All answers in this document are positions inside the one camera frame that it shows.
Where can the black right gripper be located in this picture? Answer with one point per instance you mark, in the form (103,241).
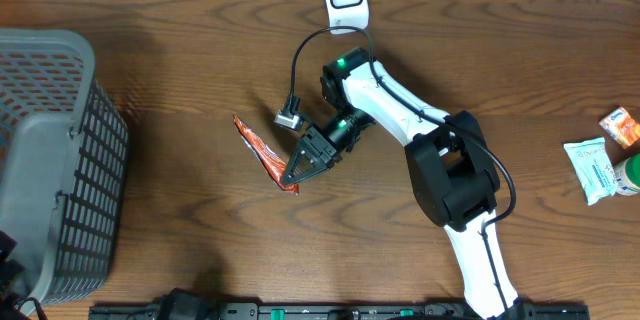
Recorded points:
(322,161)

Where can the red Top chocolate bar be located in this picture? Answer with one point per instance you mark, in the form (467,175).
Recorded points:
(272,163)

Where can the teal wet wipes pack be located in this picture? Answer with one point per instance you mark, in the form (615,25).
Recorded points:
(593,168)

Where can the orange Kleenex tissue pack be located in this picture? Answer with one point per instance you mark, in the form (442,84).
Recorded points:
(621,127)

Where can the green lid jar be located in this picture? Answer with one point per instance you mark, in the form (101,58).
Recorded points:
(627,176)

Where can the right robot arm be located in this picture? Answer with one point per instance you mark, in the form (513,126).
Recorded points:
(454,176)

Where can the grey plastic basket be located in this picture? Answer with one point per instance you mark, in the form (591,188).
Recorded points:
(64,152)

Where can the black mounting rail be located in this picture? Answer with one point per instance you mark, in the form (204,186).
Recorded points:
(252,311)

